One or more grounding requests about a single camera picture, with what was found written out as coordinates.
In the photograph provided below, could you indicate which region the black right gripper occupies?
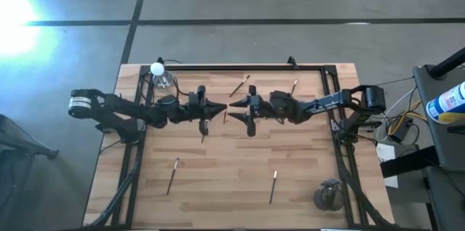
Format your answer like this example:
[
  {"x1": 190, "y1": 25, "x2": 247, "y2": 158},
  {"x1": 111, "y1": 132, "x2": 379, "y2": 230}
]
[{"x1": 227, "y1": 85, "x2": 273, "y2": 138}]

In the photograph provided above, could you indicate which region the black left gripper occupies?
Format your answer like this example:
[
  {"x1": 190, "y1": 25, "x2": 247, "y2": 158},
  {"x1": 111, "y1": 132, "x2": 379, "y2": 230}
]
[{"x1": 186, "y1": 84, "x2": 228, "y2": 137}]

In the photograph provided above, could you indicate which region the clear glass jar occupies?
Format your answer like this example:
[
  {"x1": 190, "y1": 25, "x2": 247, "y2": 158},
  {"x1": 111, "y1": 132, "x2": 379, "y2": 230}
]
[{"x1": 152, "y1": 70, "x2": 174, "y2": 89}]

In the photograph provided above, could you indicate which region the white globe light bulb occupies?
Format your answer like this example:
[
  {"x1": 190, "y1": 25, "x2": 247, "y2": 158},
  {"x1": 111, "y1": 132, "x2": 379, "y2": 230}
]
[{"x1": 150, "y1": 62, "x2": 165, "y2": 77}]

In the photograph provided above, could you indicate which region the dark glass cup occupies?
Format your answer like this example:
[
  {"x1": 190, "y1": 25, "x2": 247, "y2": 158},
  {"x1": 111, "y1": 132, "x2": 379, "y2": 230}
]
[{"x1": 312, "y1": 178, "x2": 345, "y2": 212}]

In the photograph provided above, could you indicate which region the white paper sheet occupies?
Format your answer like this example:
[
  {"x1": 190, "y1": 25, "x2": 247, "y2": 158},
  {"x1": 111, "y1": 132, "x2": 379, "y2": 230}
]
[{"x1": 376, "y1": 142, "x2": 400, "y2": 190}]

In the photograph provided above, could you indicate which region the black power adapter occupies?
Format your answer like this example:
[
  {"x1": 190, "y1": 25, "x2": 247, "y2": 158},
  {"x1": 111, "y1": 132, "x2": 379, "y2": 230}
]
[{"x1": 387, "y1": 118, "x2": 416, "y2": 145}]

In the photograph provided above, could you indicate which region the white blue wipes canister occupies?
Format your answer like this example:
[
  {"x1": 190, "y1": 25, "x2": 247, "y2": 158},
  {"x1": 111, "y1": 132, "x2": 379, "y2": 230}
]
[{"x1": 425, "y1": 81, "x2": 465, "y2": 126}]

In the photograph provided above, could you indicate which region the black pole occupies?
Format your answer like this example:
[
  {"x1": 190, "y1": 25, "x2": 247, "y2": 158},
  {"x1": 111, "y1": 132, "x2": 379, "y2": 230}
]
[{"x1": 427, "y1": 46, "x2": 465, "y2": 80}]

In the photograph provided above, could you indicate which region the dark grey cart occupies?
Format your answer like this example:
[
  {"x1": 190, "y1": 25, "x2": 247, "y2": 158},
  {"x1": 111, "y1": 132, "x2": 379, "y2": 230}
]
[{"x1": 0, "y1": 113, "x2": 60, "y2": 231}]

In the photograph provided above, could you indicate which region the grey metal cart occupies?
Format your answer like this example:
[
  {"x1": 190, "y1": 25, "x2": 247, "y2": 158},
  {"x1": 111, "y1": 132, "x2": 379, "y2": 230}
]
[{"x1": 413, "y1": 64, "x2": 465, "y2": 231}]

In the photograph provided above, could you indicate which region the black metal rig frame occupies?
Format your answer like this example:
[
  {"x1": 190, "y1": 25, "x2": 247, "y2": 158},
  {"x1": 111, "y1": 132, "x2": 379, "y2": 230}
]
[{"x1": 83, "y1": 64, "x2": 393, "y2": 231}]

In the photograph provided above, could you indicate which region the black cable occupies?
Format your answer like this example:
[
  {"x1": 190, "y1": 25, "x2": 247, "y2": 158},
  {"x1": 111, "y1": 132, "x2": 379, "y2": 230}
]
[{"x1": 376, "y1": 76, "x2": 415, "y2": 87}]

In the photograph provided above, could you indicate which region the white cable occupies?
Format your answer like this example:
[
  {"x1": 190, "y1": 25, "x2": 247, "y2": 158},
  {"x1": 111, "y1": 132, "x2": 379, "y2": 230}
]
[{"x1": 377, "y1": 87, "x2": 419, "y2": 141}]

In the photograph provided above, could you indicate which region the yellow cable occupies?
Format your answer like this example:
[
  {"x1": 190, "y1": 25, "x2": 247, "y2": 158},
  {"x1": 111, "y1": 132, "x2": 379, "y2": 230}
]
[{"x1": 387, "y1": 99, "x2": 424, "y2": 136}]

